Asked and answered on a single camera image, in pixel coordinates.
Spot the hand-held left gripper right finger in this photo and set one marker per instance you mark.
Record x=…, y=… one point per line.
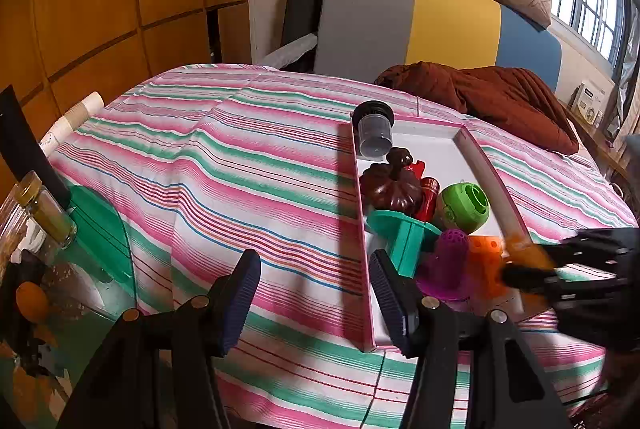
x=392, y=304

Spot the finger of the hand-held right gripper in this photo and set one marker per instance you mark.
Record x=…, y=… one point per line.
x=575, y=251
x=530, y=279

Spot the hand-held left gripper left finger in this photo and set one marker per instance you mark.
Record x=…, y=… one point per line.
x=240, y=299

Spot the yellow plastic toy piece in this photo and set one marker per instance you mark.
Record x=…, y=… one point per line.
x=525, y=254

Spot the orange block with holes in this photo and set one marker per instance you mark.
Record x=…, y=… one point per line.
x=482, y=259

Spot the teal plastic toy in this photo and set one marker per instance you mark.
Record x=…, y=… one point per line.
x=405, y=239

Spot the purple perforated toy cup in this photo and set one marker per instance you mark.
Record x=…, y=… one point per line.
x=447, y=259

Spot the green white toy camera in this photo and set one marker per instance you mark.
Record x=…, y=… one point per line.
x=462, y=206

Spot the red translucent toy piece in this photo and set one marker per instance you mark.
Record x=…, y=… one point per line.
x=430, y=199

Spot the dark brown pumpkin toy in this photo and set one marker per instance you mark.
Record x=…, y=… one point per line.
x=390, y=191

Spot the red plastic toy piece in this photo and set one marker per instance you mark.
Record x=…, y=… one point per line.
x=416, y=171

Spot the white rectangular tray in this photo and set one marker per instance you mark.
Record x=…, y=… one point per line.
x=440, y=149

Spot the clear vial black cap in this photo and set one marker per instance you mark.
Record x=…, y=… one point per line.
x=375, y=139

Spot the wooden desk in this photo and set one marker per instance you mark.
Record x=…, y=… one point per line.
x=597, y=139

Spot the striped pink green bed sheet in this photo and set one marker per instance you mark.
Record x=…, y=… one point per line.
x=250, y=169

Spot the white printed box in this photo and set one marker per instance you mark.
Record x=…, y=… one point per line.
x=590, y=101

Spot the green glass table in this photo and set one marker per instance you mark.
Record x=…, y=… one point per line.
x=95, y=219

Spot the brown quilted blanket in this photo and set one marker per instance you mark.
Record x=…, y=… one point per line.
x=500, y=99

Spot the beige grey curtain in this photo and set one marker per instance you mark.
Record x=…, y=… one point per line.
x=627, y=74

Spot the orange fruit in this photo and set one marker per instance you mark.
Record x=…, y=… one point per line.
x=32, y=301

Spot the glass jar with yellow lid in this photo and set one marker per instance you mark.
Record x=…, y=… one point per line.
x=47, y=214

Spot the stack of paper cups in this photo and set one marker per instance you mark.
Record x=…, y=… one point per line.
x=75, y=116

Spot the grey yellow blue headboard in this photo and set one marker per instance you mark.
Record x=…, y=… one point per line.
x=450, y=24

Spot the black flat bar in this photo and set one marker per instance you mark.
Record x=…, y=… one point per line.
x=25, y=144

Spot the white bed rail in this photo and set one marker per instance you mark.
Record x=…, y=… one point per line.
x=295, y=48

